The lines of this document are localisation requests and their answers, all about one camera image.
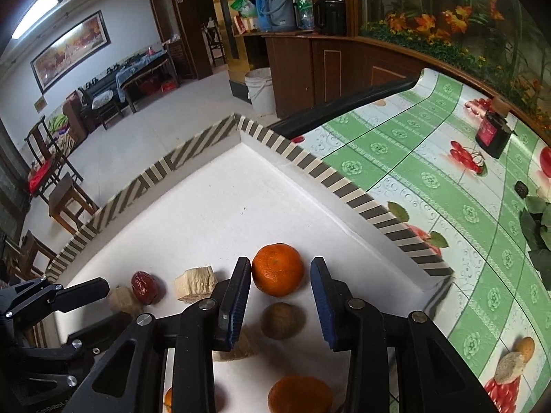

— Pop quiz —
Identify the brown round fruit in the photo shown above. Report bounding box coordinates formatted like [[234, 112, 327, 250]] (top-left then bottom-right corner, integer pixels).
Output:
[[259, 302, 307, 340]]

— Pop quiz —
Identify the small blue thermos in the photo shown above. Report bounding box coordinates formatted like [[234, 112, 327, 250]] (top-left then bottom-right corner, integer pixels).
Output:
[[255, 0, 272, 31]]

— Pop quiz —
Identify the wooden cabinet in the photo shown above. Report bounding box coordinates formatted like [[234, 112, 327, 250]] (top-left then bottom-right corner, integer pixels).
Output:
[[230, 30, 431, 117]]

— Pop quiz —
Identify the black jar pink label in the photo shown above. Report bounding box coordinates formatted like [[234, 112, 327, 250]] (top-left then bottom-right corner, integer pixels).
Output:
[[475, 109, 515, 159]]

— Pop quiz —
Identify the red box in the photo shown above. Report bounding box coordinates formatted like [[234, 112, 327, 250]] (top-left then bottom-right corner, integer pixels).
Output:
[[233, 15, 259, 34]]

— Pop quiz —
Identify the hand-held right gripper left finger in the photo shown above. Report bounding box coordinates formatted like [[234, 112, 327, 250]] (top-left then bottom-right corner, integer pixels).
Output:
[[71, 257, 252, 413]]

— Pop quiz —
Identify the colourful printed bag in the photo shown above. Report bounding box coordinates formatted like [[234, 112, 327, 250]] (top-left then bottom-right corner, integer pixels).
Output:
[[45, 112, 82, 156]]

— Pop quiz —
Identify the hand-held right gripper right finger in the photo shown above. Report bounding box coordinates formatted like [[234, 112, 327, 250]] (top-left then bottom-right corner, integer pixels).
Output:
[[310, 257, 487, 413]]

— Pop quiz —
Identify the large grey-blue thermos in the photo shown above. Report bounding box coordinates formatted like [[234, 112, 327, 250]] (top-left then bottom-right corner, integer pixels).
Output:
[[268, 0, 298, 32]]

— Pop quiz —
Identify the ceiling light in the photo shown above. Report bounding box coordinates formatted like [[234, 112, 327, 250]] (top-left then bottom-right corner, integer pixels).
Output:
[[13, 0, 61, 39]]

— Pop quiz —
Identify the table with blue cloth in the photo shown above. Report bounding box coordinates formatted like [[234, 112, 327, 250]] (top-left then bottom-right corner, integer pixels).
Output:
[[115, 49, 179, 113]]

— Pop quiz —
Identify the green patterned tablecloth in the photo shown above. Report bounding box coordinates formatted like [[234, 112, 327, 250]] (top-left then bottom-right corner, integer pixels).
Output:
[[293, 69, 551, 413]]

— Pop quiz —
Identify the artificial flower display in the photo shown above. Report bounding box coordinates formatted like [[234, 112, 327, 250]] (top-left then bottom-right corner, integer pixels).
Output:
[[357, 0, 551, 113]]

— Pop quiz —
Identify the green leafy vegetable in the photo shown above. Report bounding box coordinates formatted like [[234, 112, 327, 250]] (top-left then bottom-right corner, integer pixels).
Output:
[[519, 195, 551, 291]]

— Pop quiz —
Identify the dark sofa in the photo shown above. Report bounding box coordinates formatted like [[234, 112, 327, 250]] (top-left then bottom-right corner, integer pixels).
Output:
[[62, 77, 125, 147]]

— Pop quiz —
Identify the wooden chair red cushion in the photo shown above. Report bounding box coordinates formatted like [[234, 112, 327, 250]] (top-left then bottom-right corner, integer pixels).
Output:
[[23, 116, 84, 203]]

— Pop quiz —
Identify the wooden stool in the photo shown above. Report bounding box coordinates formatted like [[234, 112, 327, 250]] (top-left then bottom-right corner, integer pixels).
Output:
[[48, 172, 100, 235]]

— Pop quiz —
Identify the red date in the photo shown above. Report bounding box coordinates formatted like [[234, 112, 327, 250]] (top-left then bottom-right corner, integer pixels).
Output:
[[130, 271, 163, 306]]

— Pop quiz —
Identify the green and white bag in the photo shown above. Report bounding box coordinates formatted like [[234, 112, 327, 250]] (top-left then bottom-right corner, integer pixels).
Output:
[[230, 0, 257, 19]]

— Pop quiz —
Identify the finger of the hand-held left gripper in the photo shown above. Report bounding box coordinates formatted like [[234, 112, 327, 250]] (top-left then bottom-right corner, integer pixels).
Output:
[[0, 276, 110, 336], [9, 313, 134, 366]]

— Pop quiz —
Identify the tan round fruit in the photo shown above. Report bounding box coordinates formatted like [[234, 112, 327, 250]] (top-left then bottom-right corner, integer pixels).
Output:
[[514, 337, 536, 362]]

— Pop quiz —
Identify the white tray striped rim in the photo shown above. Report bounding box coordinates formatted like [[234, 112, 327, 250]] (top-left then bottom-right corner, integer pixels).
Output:
[[43, 113, 455, 413]]

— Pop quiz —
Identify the black kettle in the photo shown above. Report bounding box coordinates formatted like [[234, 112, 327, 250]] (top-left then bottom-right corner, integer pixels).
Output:
[[316, 0, 347, 36]]

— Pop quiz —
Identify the gold pillar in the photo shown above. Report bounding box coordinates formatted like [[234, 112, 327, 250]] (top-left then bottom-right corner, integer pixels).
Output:
[[207, 0, 259, 82]]

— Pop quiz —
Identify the framed wall painting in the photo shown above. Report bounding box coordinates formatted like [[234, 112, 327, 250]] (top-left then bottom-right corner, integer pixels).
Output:
[[30, 9, 112, 94]]

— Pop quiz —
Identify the white plastic bucket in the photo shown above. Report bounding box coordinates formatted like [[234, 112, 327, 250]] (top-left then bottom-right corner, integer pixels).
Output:
[[245, 68, 276, 117]]

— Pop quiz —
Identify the dark wooden chair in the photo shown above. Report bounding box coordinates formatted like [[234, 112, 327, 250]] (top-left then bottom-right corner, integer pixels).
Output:
[[202, 19, 227, 67]]

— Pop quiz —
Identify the brown walnut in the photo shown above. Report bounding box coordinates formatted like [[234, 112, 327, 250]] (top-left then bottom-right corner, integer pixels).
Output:
[[107, 285, 145, 317]]

